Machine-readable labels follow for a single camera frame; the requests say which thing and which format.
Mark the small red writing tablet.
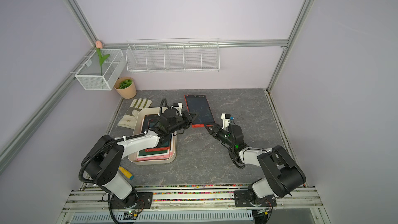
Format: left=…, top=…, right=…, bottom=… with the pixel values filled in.
left=184, top=94, right=215, bottom=128

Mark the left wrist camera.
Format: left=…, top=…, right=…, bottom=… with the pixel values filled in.
left=170, top=102, right=183, bottom=116

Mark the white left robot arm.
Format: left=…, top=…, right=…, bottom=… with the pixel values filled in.
left=78, top=110, right=198, bottom=208

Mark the pink writing tablet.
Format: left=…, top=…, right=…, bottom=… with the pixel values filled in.
left=135, top=134, right=176, bottom=162

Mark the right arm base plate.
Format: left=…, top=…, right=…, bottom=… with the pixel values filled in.
left=232, top=189, right=277, bottom=207

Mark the large red writing tablet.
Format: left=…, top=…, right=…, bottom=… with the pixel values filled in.
left=141, top=114, right=172, bottom=152

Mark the beige work glove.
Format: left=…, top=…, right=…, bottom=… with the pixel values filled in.
left=117, top=98, right=152, bottom=130

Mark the white wire wall shelf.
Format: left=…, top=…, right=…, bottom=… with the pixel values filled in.
left=126, top=38, right=220, bottom=72

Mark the potted green plant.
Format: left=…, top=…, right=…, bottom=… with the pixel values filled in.
left=114, top=77, right=137, bottom=99

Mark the yellow blue handled tool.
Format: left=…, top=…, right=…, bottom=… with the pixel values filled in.
left=119, top=166, right=134, bottom=180

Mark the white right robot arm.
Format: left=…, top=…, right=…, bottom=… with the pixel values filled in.
left=205, top=124, right=306, bottom=207

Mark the artificial pink tulip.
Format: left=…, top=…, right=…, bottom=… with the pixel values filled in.
left=95, top=40, right=110, bottom=75

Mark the white mesh wall box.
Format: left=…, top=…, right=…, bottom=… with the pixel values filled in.
left=75, top=49, right=126, bottom=91

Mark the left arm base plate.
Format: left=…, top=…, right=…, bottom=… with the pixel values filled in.
left=110, top=191, right=153, bottom=209

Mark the white writing tablet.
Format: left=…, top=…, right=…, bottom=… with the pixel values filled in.
left=136, top=115, right=172, bottom=161

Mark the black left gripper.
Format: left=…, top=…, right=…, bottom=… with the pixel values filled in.
left=168, top=110, right=199, bottom=134

